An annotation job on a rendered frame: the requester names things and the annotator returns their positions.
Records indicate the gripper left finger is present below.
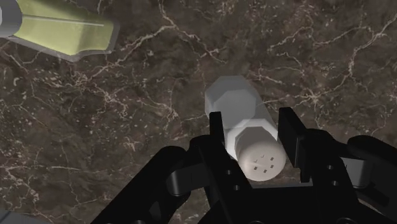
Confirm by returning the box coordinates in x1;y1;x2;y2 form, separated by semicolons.
90;111;253;224

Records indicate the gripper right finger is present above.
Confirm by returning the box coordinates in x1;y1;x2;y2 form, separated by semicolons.
277;106;397;224

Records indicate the white salt shaker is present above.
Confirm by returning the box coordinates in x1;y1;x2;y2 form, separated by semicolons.
204;75;287;183

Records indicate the green and grey kitchen tool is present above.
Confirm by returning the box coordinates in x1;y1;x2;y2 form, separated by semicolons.
0;0;121;63

